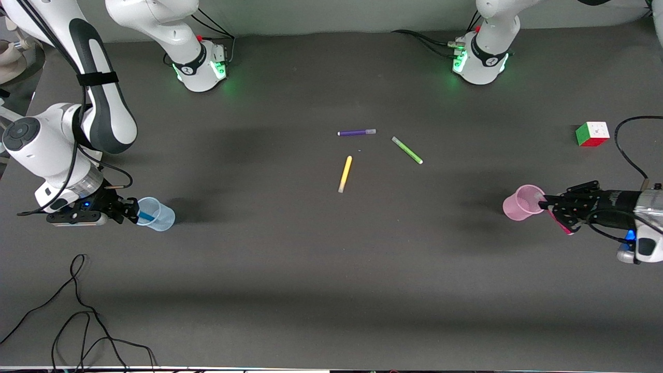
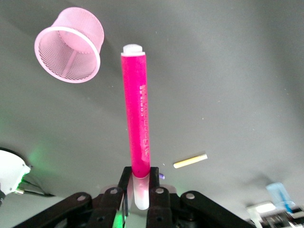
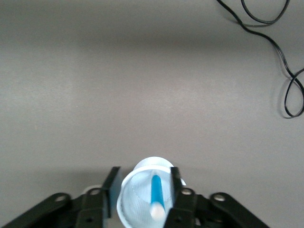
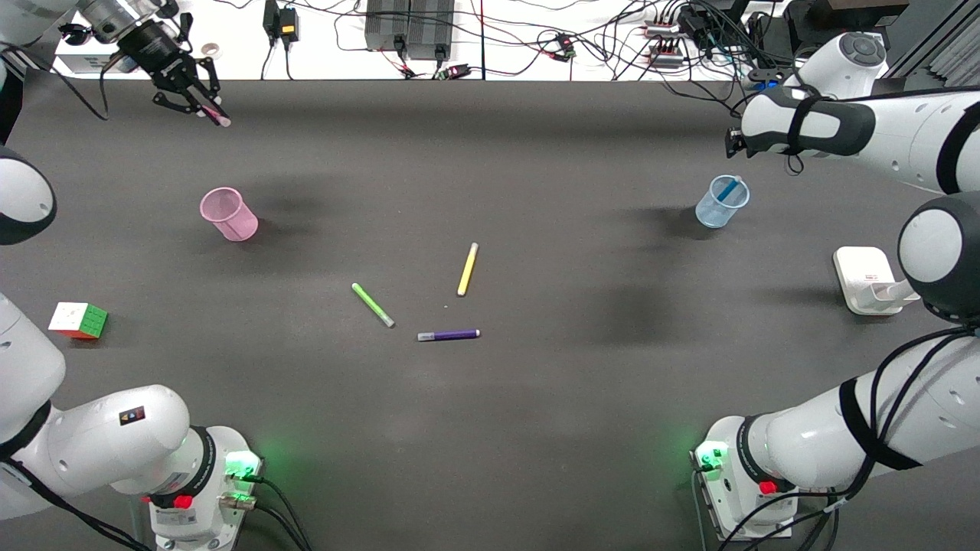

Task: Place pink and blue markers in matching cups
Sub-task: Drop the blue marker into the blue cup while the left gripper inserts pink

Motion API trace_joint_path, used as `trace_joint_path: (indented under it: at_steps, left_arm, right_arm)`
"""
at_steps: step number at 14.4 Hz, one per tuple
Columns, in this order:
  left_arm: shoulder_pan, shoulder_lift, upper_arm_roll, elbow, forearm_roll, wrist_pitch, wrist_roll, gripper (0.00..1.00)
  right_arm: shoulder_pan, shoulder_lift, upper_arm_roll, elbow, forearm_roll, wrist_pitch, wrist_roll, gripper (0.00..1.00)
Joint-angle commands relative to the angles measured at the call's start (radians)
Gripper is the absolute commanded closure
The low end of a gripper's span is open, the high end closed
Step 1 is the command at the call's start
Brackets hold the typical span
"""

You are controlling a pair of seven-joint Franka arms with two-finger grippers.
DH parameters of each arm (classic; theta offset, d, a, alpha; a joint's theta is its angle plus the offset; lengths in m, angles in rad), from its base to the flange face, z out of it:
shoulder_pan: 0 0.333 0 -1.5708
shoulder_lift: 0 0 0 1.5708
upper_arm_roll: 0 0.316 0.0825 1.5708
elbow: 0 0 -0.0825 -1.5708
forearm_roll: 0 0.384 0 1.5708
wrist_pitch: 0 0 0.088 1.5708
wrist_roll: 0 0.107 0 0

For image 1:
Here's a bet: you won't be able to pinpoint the black right arm base cables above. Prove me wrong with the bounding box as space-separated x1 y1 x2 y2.
163 7 237 68

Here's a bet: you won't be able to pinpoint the black arm base cables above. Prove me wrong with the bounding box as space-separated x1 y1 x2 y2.
391 11 485 59
163 7 237 68

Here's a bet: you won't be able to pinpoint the green marker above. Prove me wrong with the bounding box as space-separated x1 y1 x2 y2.
391 136 424 165

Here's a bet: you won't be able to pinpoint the thin black loose cable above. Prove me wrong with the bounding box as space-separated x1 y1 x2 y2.
0 253 157 371

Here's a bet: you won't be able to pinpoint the rubik's cube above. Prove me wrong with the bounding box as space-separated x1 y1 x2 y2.
575 121 611 148

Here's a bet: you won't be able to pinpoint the black left arm base cables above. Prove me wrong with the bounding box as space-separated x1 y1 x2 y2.
391 11 485 59

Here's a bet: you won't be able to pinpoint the light blue mesh cup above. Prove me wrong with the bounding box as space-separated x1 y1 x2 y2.
135 196 176 232

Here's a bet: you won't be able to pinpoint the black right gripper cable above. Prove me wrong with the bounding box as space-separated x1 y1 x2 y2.
15 0 134 217

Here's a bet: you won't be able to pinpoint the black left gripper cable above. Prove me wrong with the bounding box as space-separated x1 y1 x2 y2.
613 116 663 183

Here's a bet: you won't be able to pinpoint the pink marker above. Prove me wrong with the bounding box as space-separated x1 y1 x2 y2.
546 208 575 237

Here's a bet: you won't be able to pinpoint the yellow marker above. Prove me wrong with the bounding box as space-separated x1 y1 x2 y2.
338 155 353 194

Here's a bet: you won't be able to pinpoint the pink mesh cup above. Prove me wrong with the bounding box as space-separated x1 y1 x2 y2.
502 184 548 222

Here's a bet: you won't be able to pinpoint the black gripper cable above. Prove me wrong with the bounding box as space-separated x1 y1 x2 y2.
15 0 134 217
613 116 663 183

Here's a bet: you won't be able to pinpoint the beige round object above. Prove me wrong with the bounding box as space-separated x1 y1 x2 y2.
0 16 27 86

